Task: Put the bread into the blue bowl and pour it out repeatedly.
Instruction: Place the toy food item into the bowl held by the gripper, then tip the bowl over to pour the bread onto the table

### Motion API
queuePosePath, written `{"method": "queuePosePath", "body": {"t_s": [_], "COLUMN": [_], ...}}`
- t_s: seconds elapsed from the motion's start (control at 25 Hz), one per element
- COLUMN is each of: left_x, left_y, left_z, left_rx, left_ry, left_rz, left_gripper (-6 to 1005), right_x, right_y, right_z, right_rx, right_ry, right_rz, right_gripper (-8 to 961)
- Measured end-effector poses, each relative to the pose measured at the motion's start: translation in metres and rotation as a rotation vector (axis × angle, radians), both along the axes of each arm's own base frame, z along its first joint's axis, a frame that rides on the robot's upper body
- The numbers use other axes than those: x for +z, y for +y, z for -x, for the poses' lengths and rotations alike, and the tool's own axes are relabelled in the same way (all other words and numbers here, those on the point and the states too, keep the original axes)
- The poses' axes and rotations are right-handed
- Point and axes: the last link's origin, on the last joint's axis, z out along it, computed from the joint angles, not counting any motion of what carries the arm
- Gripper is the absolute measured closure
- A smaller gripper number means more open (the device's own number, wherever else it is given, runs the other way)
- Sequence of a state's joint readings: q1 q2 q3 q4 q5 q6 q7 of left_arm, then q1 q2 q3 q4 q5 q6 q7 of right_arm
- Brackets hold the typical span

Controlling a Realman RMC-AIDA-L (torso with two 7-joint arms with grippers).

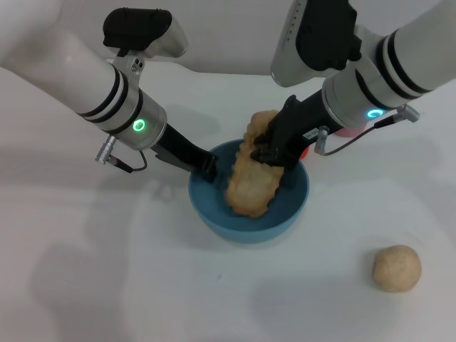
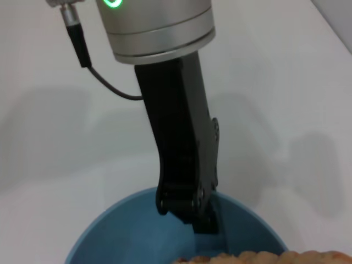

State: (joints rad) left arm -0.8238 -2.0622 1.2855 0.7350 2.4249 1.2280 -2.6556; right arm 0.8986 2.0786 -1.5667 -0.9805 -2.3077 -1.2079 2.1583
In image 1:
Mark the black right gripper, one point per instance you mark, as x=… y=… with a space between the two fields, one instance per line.
x=299 y=128

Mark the red tomato toy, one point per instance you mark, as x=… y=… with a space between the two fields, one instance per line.
x=304 y=152

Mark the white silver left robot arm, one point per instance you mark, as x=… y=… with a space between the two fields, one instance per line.
x=82 y=75

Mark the round beige bread bun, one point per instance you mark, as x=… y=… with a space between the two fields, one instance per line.
x=397 y=269

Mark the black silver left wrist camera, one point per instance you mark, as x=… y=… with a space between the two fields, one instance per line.
x=142 y=28

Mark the pink peach toy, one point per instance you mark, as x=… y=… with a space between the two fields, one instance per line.
x=351 y=132

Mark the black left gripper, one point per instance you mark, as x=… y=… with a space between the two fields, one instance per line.
x=181 y=149

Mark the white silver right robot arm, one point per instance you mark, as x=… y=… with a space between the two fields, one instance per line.
x=395 y=67

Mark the long toasted bread loaf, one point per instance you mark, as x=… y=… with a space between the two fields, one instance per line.
x=249 y=185

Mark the blue bowl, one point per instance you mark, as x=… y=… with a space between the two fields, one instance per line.
x=249 y=228

